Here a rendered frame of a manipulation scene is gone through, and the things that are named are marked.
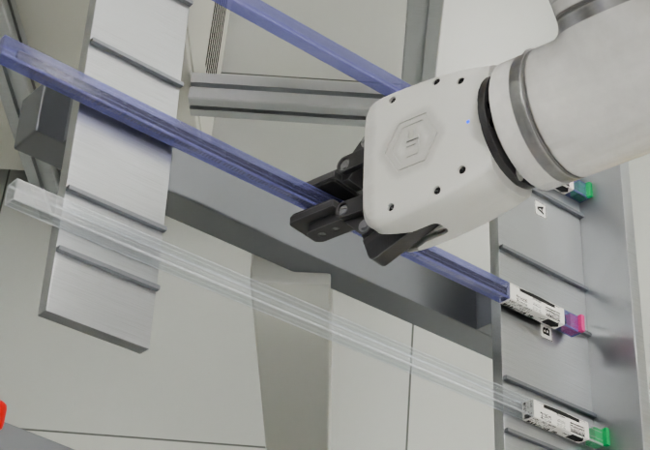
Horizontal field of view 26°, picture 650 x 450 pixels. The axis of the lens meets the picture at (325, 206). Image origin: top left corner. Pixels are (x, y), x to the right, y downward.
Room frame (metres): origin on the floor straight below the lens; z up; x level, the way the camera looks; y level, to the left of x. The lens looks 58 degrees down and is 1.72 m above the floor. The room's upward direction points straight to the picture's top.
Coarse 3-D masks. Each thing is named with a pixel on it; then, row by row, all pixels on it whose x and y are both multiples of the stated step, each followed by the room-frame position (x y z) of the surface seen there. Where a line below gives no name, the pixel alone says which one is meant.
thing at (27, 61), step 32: (0, 64) 0.51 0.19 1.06; (32, 64) 0.51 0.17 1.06; (64, 64) 0.52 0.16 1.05; (96, 96) 0.50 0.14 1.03; (128, 96) 0.51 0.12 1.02; (160, 128) 0.50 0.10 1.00; (192, 128) 0.51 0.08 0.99; (224, 160) 0.50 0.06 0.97; (256, 160) 0.51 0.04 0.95; (288, 192) 0.50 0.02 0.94; (320, 192) 0.51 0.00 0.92; (416, 256) 0.49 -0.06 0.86; (448, 256) 0.50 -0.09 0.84; (480, 288) 0.49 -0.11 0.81; (576, 320) 0.50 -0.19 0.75
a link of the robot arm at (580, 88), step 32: (608, 0) 0.51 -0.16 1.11; (640, 0) 0.51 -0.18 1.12; (576, 32) 0.51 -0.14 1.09; (608, 32) 0.50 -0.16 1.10; (640, 32) 0.49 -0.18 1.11; (544, 64) 0.50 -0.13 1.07; (576, 64) 0.49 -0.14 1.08; (608, 64) 0.48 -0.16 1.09; (640, 64) 0.48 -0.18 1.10; (544, 96) 0.48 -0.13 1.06; (576, 96) 0.48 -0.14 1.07; (608, 96) 0.47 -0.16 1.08; (640, 96) 0.46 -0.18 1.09; (544, 128) 0.47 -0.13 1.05; (576, 128) 0.46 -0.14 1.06; (608, 128) 0.46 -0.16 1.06; (640, 128) 0.46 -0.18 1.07; (576, 160) 0.46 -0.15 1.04; (608, 160) 0.46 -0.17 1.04
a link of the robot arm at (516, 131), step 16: (528, 48) 0.54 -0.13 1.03; (512, 64) 0.52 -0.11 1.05; (496, 80) 0.51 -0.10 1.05; (512, 80) 0.50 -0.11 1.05; (496, 96) 0.50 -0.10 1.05; (512, 96) 0.49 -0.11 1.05; (496, 112) 0.49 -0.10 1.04; (512, 112) 0.48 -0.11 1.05; (528, 112) 0.48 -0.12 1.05; (496, 128) 0.48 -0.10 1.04; (512, 128) 0.47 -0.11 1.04; (528, 128) 0.47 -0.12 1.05; (512, 144) 0.47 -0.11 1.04; (528, 144) 0.47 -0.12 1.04; (512, 160) 0.46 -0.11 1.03; (528, 160) 0.46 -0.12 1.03; (544, 160) 0.46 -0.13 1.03; (528, 176) 0.46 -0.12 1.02; (544, 176) 0.46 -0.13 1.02; (560, 176) 0.46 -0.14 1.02
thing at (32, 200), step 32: (32, 192) 0.43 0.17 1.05; (64, 224) 0.42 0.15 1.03; (96, 224) 0.42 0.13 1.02; (160, 256) 0.42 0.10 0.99; (192, 256) 0.42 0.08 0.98; (224, 288) 0.41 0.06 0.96; (256, 288) 0.42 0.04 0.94; (288, 320) 0.41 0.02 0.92; (320, 320) 0.41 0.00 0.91; (384, 352) 0.41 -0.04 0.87; (416, 352) 0.42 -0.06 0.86; (448, 384) 0.41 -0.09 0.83; (480, 384) 0.41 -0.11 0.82
